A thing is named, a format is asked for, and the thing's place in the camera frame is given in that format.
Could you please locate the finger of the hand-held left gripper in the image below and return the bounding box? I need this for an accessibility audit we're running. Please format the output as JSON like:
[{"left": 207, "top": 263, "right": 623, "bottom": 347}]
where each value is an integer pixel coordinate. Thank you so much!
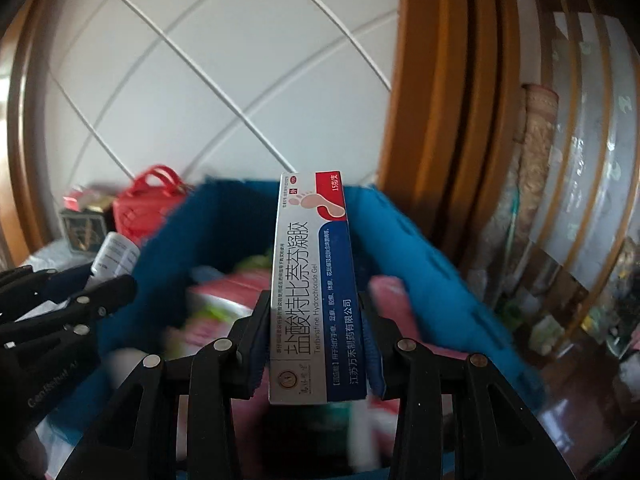
[
  {"left": 0, "top": 274, "right": 139, "bottom": 361},
  {"left": 0, "top": 262, "right": 96, "bottom": 323}
]

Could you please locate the pale green packet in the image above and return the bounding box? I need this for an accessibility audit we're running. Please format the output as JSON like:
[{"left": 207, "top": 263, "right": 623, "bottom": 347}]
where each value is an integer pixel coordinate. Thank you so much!
[{"left": 532, "top": 315, "right": 566, "bottom": 356}]

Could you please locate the frosted glass wooden door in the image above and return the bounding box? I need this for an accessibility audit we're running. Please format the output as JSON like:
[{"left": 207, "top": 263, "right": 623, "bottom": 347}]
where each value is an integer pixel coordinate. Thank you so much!
[{"left": 530, "top": 0, "right": 640, "bottom": 311}]

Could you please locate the thin green pole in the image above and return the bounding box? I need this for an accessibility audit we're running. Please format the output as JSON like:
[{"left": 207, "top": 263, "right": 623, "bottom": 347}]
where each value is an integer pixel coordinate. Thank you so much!
[{"left": 507, "top": 195, "right": 521, "bottom": 261}]

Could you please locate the wooden wall frame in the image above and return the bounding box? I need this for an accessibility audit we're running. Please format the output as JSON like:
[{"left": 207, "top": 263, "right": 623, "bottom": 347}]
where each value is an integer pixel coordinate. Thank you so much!
[
  {"left": 0, "top": 0, "right": 66, "bottom": 266},
  {"left": 377, "top": 0, "right": 523, "bottom": 281}
]

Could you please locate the white bottle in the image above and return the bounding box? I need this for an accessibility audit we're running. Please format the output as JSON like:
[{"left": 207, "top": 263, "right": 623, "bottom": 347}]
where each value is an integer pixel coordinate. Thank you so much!
[{"left": 91, "top": 232, "right": 141, "bottom": 278}]

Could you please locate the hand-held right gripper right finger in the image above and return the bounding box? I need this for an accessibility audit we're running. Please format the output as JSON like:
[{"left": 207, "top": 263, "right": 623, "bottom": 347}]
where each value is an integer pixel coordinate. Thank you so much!
[{"left": 357, "top": 290, "right": 556, "bottom": 480}]

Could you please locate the black gift box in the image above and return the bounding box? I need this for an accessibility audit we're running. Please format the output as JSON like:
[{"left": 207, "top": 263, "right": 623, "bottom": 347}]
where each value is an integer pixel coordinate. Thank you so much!
[{"left": 60, "top": 207, "right": 113, "bottom": 253}]

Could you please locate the blue plastic storage crate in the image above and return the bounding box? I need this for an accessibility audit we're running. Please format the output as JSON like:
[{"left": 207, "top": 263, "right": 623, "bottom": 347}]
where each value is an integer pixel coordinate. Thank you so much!
[{"left": 65, "top": 177, "right": 541, "bottom": 480}]

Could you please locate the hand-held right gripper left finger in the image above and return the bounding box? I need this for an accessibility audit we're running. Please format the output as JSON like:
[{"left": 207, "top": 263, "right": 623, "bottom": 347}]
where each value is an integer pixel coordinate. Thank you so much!
[{"left": 70, "top": 290, "right": 273, "bottom": 480}]

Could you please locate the white red blue medicine box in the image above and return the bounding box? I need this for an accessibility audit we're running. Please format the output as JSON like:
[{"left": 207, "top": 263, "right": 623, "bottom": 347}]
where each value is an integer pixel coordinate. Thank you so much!
[{"left": 268, "top": 170, "right": 373, "bottom": 405}]

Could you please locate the red bear carry case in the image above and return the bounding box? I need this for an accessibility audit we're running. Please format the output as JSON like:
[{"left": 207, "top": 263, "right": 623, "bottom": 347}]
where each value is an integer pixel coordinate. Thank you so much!
[{"left": 112, "top": 165, "right": 193, "bottom": 251}]

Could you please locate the pile of colourful clutter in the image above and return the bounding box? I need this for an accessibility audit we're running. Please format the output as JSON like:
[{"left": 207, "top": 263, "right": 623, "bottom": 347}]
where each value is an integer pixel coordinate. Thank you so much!
[{"left": 585, "top": 240, "right": 640, "bottom": 361}]

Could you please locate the pink tissue pack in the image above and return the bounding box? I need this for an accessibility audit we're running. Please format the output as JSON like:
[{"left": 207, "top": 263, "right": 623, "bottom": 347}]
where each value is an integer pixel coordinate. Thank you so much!
[
  {"left": 370, "top": 274, "right": 431, "bottom": 361},
  {"left": 65, "top": 187, "right": 108, "bottom": 211}
]

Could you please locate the plastic wrapped roll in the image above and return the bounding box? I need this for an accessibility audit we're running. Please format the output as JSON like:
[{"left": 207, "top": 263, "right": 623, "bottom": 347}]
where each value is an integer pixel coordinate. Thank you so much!
[{"left": 492, "top": 170, "right": 526, "bottom": 281}]

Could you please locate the rolled patterned carpet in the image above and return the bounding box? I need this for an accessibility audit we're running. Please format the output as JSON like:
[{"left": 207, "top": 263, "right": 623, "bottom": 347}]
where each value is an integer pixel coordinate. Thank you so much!
[{"left": 520, "top": 82, "right": 558, "bottom": 246}]

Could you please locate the pink green wipes pack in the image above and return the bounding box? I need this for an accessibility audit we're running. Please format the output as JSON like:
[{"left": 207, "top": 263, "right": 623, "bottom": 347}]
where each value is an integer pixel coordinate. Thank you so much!
[{"left": 185, "top": 280, "right": 261, "bottom": 356}]

